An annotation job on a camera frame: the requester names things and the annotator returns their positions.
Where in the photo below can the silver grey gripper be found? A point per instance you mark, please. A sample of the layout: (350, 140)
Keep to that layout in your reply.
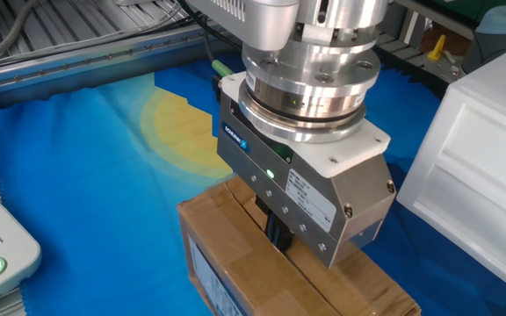
(305, 202)

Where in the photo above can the brown cardboard box with flaps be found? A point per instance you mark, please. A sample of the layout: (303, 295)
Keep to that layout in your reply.
(257, 267)

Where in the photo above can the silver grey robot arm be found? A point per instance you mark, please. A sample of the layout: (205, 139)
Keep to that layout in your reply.
(314, 66)

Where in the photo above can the blue mountain print cloth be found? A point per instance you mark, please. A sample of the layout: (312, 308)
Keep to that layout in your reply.
(81, 175)

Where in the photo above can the white plastic drawer cabinet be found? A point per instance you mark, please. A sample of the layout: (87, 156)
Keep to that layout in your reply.
(477, 175)

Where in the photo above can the yellow plastic item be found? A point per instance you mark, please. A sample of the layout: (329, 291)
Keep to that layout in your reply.
(437, 48)

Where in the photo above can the white teach pendant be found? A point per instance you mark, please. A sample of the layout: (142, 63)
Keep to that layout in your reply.
(7, 259)

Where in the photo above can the aluminium table edge rail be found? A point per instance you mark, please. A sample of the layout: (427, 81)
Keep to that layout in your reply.
(103, 66)

